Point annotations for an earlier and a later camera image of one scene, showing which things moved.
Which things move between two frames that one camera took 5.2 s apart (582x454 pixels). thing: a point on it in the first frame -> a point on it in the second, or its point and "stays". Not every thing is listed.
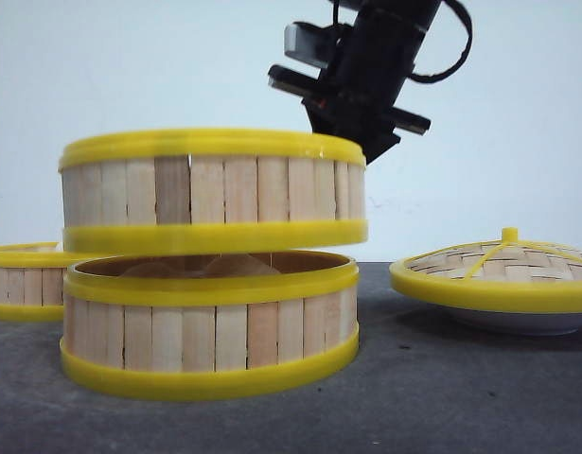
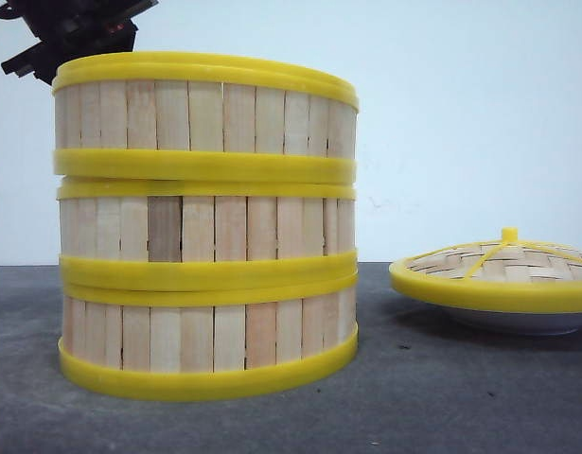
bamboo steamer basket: x=205 y=324 stays
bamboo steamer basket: x=26 y=282 -> x=204 y=116
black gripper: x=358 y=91 -> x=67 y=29
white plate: x=558 y=323 stays
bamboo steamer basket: x=212 y=191 -> x=220 y=234
